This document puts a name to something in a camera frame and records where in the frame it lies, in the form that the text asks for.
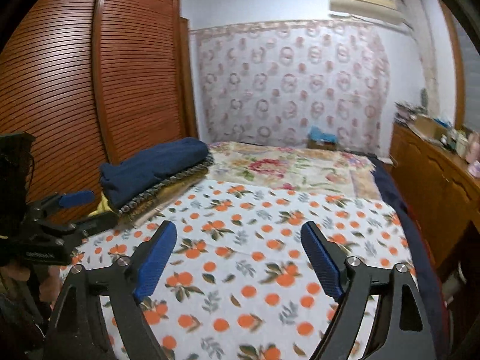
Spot navy blue printed t-shirt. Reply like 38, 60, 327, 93
99, 137, 209, 209

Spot person's left hand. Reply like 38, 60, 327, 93
1, 263, 62, 304

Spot navy blue bed sheet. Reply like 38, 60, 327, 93
367, 155, 449, 357

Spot brown louvered wooden wardrobe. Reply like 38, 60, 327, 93
1, 0, 197, 201

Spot brown wooden dresser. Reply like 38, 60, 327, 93
390, 124, 479, 275

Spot orange fruit print cloth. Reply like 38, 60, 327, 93
72, 180, 413, 359

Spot floral cream bed blanket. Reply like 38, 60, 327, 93
209, 141, 381, 200

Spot pink figurine on dresser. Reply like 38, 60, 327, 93
465, 133, 480, 179

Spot cardboard box on dresser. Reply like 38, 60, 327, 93
408, 115, 447, 141

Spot blue item on headboard box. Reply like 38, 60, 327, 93
307, 126, 338, 150

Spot black ring patterned folded cloth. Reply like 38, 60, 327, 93
117, 154, 215, 216

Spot ring patterned wall curtain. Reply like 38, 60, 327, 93
192, 20, 390, 153

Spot white wall air conditioner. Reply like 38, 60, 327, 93
329, 0, 404, 25

